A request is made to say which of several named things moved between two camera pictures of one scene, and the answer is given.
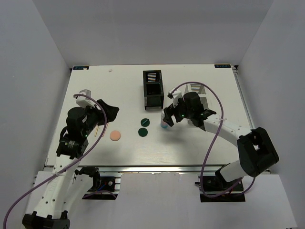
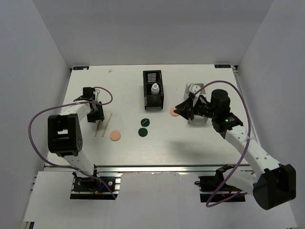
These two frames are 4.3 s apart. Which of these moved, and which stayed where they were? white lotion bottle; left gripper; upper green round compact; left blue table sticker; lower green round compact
Moved: left gripper; white lotion bottle
Stayed: lower green round compact; upper green round compact; left blue table sticker
